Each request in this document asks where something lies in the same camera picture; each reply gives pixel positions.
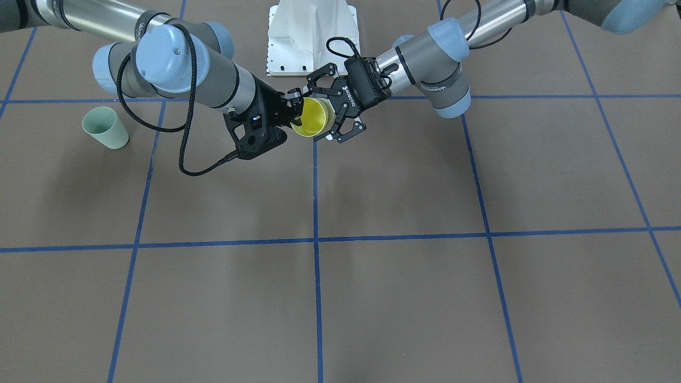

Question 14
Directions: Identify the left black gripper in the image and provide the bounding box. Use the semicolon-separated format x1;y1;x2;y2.
305;56;392;144

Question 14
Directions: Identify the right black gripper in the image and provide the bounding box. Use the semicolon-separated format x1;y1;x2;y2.
250;76;304;131

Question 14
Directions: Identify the yellow cup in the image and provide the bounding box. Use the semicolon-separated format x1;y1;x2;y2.
294;97;335;137

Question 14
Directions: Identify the green cup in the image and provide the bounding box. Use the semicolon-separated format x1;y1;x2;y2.
82;106;130;149

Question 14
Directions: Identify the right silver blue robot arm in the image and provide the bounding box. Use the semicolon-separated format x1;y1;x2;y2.
2;1;303;128

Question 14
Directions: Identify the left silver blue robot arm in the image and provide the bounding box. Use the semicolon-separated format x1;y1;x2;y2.
305;1;673;143

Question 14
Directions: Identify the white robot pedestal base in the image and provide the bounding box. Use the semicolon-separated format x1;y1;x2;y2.
266;1;360;76

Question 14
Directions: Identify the black camera cable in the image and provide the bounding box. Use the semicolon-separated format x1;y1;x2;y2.
116;23;240;177
326;0;514;60

